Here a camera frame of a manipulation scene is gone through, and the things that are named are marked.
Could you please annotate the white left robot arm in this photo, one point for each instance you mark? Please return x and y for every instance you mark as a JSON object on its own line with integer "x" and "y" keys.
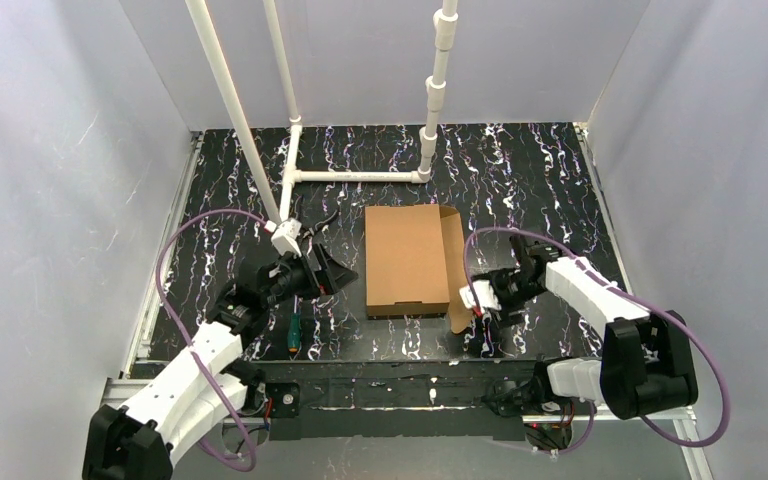
{"x": 146, "y": 436}

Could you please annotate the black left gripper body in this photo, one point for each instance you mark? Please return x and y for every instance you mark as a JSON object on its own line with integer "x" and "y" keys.
{"x": 319, "y": 270}

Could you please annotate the brown cardboard box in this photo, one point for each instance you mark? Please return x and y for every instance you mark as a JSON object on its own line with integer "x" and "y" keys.
{"x": 414, "y": 263}

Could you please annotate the green handled screwdriver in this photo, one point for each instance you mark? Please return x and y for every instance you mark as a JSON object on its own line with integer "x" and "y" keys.
{"x": 294, "y": 334}

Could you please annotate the black grey pliers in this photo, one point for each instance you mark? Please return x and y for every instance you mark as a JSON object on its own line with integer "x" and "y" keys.
{"x": 316, "y": 228}

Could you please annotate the black front mounting rail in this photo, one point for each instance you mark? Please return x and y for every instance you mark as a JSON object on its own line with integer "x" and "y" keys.
{"x": 330, "y": 399}

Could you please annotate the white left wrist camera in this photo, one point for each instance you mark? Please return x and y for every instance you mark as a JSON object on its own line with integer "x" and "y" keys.
{"x": 284, "y": 236}

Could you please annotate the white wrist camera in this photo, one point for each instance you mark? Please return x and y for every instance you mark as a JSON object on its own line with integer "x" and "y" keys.
{"x": 480, "y": 297}
{"x": 284, "y": 236}

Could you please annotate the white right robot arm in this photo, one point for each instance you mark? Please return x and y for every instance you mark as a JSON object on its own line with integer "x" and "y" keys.
{"x": 645, "y": 365}

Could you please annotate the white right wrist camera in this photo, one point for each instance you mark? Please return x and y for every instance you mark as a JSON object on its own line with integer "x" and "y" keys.
{"x": 480, "y": 297}

